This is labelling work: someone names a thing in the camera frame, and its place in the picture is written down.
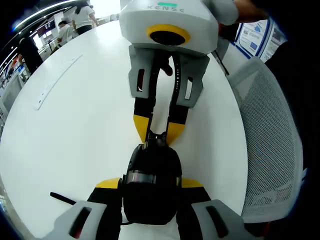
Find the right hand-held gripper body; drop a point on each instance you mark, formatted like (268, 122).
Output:
(140, 17)

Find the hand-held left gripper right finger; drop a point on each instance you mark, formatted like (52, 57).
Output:
(200, 215)

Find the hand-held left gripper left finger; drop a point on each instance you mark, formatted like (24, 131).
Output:
(100, 215)

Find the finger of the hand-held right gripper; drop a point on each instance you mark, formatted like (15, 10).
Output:
(178, 130)
(143, 117)

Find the black tape measure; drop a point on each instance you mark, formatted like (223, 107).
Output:
(152, 172)

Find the person's right forearm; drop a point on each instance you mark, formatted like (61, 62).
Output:
(250, 10)

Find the thin black stick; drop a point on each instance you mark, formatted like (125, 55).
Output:
(62, 198)

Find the white mesh office chair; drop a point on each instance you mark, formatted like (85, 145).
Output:
(270, 140)

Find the long white plastic strip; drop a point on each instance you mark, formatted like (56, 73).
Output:
(56, 80)

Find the blue white poster board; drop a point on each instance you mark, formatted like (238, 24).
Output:
(255, 37)

